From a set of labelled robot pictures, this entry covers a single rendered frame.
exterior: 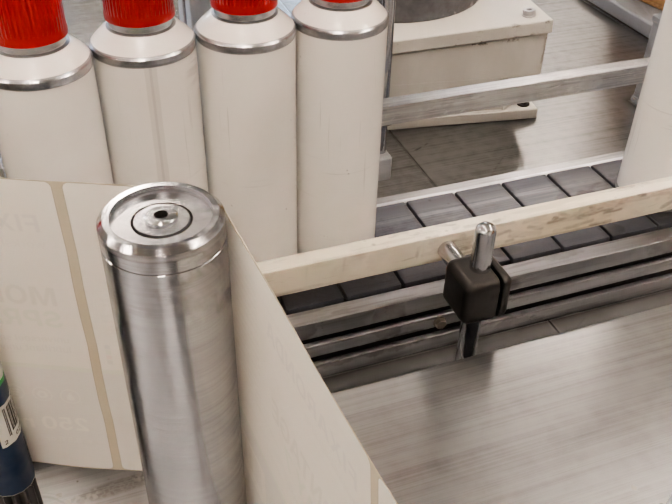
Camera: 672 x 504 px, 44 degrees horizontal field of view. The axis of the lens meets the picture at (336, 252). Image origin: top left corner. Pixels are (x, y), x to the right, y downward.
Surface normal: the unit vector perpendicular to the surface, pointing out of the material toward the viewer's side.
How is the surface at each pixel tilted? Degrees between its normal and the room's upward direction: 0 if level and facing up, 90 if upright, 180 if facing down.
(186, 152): 90
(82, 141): 90
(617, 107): 0
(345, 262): 90
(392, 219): 0
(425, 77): 90
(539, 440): 0
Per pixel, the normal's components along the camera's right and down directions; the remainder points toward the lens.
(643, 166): -0.78, 0.37
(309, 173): -0.59, 0.48
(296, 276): 0.35, 0.58
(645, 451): 0.02, -0.79
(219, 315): 0.88, 0.30
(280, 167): 0.72, 0.43
